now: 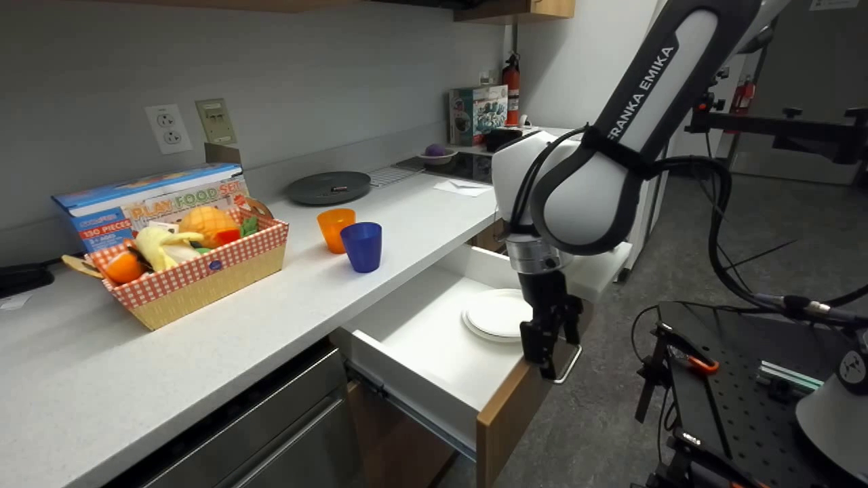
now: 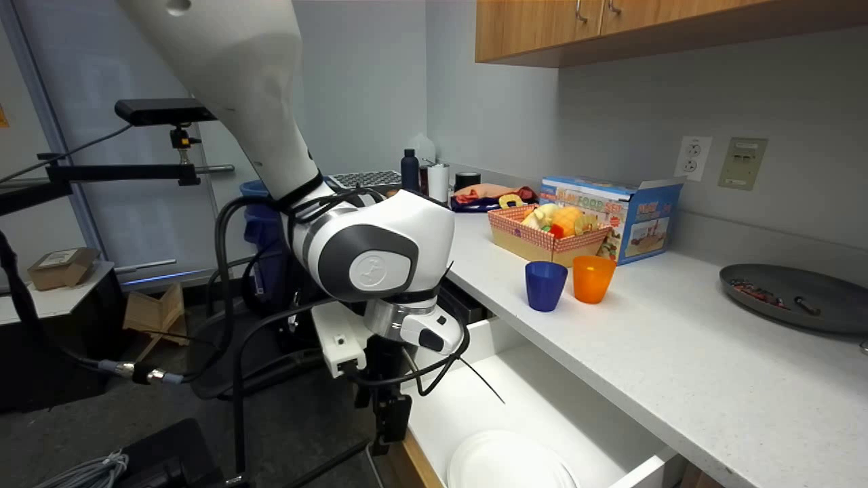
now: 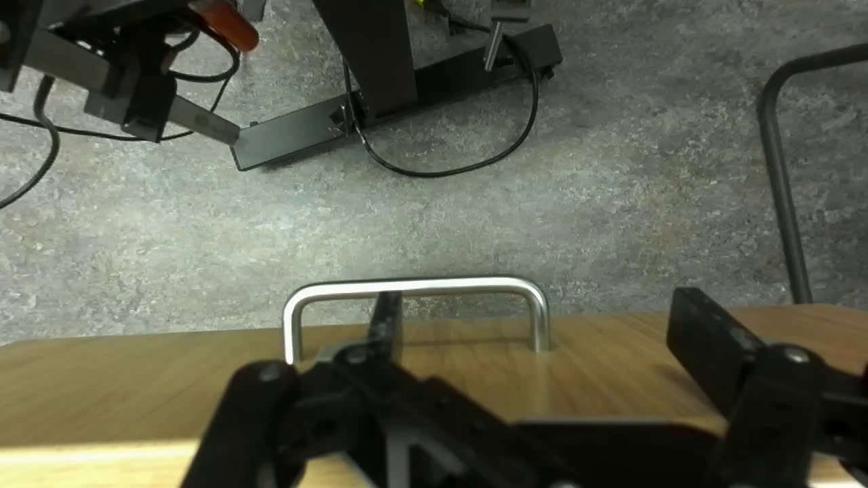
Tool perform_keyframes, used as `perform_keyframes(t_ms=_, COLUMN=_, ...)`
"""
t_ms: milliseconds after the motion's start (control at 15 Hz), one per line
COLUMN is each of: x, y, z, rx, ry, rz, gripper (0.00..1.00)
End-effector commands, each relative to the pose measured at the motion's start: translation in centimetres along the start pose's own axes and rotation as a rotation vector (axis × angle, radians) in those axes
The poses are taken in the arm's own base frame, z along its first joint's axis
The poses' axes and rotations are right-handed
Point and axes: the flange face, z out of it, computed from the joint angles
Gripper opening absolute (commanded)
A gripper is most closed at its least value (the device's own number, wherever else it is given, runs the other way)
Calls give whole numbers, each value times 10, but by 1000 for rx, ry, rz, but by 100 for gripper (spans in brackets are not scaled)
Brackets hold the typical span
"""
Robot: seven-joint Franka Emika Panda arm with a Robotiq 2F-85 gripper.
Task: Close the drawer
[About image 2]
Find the light wooden toy crate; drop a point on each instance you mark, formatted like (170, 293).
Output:
(530, 243)

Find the wooden wall cabinet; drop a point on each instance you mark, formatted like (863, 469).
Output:
(545, 29)

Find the orange plastic cup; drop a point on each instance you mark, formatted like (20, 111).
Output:
(592, 281)

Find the black side table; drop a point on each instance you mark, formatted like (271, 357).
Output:
(65, 335)

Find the black mug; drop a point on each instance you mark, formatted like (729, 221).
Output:
(467, 179)

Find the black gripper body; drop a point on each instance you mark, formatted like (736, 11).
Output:
(386, 370)

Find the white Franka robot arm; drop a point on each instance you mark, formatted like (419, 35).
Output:
(261, 110)

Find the small cardboard box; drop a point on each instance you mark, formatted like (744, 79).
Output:
(60, 269)

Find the blue trash bin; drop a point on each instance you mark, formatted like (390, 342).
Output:
(261, 232)

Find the colourful printed cardboard box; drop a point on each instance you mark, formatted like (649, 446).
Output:
(646, 221)

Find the black case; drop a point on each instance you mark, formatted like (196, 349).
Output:
(173, 457)

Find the black undercounter panel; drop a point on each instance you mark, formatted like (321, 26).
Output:
(463, 308)

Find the yellow plush toy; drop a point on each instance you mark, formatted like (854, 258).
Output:
(566, 221)

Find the toy food pile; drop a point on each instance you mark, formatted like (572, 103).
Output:
(485, 193)

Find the dark round pan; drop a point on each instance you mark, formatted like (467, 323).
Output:
(796, 298)

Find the white wall outlet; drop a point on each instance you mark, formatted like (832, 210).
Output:
(694, 159)

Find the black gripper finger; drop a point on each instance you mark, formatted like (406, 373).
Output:
(402, 419)
(383, 423)

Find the black metal frame chair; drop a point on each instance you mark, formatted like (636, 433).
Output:
(241, 380)

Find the black camera stand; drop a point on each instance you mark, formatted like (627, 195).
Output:
(138, 172)

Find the black bar camera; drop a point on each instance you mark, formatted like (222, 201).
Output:
(164, 110)

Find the beige wall switch plate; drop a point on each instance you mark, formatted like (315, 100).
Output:
(744, 164)

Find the blue plastic cup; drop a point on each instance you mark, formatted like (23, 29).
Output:
(547, 288)

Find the folded cardboard piece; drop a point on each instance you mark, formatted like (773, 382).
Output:
(157, 316)

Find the dark blue bottle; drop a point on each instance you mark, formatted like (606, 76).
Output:
(412, 172)

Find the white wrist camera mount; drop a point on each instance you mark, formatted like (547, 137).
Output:
(337, 340)

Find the white drawer with wooden front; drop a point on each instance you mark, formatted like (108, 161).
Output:
(545, 397)

